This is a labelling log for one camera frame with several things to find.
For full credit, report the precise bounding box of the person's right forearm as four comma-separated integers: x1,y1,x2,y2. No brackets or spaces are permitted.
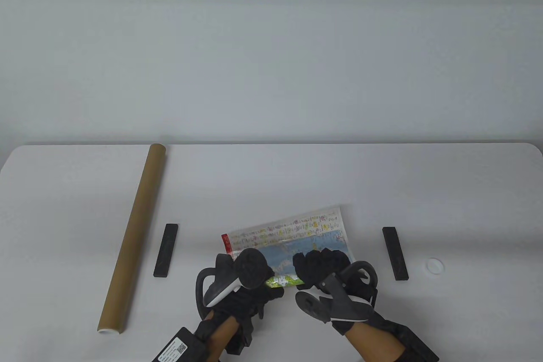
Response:
346,320,408,362

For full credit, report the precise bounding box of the black right wrist box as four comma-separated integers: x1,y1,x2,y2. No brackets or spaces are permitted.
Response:
395,325,439,362

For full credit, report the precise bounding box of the black labelled left wrist box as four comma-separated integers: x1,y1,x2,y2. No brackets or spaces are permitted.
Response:
152,327,210,362

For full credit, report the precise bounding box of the black white left hand controller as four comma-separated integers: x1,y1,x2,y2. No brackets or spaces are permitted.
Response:
195,248,274,307

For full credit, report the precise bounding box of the person's left hand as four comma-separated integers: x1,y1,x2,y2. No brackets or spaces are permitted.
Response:
207,283,285,331

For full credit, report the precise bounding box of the person's left forearm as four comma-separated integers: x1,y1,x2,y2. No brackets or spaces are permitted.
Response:
197,311,244,362

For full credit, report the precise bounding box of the black white right hand controller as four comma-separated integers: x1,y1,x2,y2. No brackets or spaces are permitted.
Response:
295,261,379,323

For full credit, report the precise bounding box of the brown cardboard mailing tube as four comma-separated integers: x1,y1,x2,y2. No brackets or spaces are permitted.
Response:
97,143,167,335

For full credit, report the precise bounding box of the black bar paperweight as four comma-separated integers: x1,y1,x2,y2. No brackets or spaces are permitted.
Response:
382,227,409,281
154,223,179,278

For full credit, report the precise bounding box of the colourful paper map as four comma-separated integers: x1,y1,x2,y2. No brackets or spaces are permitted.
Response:
221,205,355,288

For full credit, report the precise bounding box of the black white hand controller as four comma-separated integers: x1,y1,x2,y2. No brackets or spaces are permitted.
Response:
195,248,274,307
295,261,379,323

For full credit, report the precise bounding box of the person's right hand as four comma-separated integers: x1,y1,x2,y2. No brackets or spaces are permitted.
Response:
293,248,384,334

